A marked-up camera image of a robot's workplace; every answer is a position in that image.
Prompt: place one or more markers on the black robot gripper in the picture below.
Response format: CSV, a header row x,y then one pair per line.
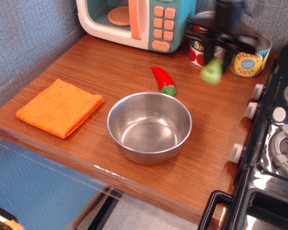
x,y
225,29

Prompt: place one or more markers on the orange folded cloth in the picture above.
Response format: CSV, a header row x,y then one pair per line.
x,y
60,109

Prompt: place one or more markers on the orange object at corner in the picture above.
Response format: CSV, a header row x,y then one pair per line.
x,y
14,225

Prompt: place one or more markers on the red toy chili pepper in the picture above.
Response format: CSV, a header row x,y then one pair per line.
x,y
165,82

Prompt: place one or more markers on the pineapple slices can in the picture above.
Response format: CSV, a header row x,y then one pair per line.
x,y
251,65

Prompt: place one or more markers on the black toy stove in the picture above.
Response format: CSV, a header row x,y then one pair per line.
x,y
260,197

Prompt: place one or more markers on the black oven door handle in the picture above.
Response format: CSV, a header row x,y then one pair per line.
x,y
215,198

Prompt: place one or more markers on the green handled grey spatula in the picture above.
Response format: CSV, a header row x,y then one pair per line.
x,y
212,72

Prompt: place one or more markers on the white stove knob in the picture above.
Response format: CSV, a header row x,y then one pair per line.
x,y
251,110
236,153
257,91

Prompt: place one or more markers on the white stove button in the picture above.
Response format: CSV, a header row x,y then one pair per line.
x,y
278,114

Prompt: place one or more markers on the teal toy microwave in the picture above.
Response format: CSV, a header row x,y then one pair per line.
x,y
155,25

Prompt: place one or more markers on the stainless steel bowl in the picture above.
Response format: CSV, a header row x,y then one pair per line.
x,y
149,128

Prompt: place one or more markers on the tomato sauce can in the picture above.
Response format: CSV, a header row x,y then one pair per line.
x,y
196,52

